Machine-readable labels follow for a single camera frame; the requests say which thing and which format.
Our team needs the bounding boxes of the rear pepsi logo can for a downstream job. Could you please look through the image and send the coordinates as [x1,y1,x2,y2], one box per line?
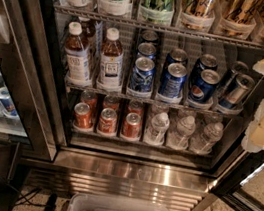
[191,54,218,76]

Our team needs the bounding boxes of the left glass fridge door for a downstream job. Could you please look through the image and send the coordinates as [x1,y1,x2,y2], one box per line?
[0,0,65,161]

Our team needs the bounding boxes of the rear blue pepsi can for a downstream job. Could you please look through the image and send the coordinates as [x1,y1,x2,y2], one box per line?
[165,48,188,66]

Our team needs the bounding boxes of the right clear water bottle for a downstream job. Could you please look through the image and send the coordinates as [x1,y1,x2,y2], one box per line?
[189,122,224,155]

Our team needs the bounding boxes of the front left orange can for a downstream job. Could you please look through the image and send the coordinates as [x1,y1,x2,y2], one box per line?
[74,102,92,129]

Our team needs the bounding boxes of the wire shelf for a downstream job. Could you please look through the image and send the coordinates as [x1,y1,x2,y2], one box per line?
[66,83,244,120]
[54,5,264,51]

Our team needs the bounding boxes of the silver blue can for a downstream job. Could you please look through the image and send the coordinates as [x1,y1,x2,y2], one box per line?
[219,74,255,109]
[218,61,249,97]

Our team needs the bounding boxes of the left clear water bottle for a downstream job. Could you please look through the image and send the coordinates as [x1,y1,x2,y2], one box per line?
[144,112,170,146]

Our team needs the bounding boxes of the rear silver blue can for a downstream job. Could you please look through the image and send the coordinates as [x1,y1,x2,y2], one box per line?
[218,61,249,97]

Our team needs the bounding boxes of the clear water bottle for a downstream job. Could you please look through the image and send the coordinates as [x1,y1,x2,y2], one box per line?
[166,116,196,151]
[189,122,224,155]
[144,112,170,146]

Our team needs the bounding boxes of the front silver blue can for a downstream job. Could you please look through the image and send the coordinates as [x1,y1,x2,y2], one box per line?
[219,74,255,109]

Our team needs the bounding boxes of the upper wire shelf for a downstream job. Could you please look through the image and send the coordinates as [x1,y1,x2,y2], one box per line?
[54,5,264,51]

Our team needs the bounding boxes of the front blue pepsi can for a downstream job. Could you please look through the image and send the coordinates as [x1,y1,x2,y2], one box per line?
[158,63,188,99]

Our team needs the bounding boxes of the rear right orange can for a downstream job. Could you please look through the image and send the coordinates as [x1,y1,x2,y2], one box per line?
[127,100,144,116]

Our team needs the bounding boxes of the tea bottle white label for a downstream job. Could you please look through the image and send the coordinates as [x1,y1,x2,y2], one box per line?
[99,27,124,89]

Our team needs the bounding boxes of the right open fridge door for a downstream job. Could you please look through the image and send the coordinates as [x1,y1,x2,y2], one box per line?
[214,145,264,211]

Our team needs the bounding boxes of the front blue patterned can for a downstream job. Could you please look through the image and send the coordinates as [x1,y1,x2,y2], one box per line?
[129,57,155,93]

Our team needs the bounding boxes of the left front tea bottle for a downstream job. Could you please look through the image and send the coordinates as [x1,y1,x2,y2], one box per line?
[64,21,91,84]

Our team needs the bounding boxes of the middle clear water bottle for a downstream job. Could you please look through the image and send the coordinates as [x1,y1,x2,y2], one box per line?
[166,116,196,151]

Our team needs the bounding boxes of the front pepsi logo can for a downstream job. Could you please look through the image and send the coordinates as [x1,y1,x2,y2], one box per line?
[188,69,221,104]

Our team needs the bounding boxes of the rear dark can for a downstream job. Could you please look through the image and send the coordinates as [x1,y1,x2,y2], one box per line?
[139,29,159,46]

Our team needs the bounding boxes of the blue patterned can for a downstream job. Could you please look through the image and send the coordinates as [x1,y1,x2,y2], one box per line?
[137,42,157,61]
[129,57,155,93]

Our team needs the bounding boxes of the blue pepsi can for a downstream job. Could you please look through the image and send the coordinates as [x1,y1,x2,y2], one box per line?
[158,63,188,99]
[165,48,188,66]

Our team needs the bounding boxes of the rear middle orange can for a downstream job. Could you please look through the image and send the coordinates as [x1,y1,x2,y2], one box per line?
[102,95,120,111]

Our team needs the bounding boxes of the front right orange can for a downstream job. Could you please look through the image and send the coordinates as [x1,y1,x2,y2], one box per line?
[122,112,142,138]

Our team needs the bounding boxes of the pepsi logo can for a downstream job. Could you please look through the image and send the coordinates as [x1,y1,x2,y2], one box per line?
[188,69,221,104]
[191,54,218,76]

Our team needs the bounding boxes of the middle wire shelf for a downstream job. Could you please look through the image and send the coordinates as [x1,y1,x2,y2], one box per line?
[66,83,244,120]

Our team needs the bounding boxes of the rear tea bottle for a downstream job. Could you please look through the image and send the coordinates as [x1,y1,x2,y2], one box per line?
[79,17,104,57]

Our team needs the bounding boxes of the black cable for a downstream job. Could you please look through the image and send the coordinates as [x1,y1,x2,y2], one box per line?
[11,183,59,211]

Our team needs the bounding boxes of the gold tall can middle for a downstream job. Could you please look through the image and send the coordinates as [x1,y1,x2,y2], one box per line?
[219,0,262,37]

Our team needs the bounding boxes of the front middle orange can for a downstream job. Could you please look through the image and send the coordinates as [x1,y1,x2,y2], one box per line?
[98,108,118,134]

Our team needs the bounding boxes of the gold tall can left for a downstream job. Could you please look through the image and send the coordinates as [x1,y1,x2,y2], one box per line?
[181,0,219,31]

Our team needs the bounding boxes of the rear left orange can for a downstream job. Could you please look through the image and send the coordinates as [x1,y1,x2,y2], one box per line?
[80,90,98,112]

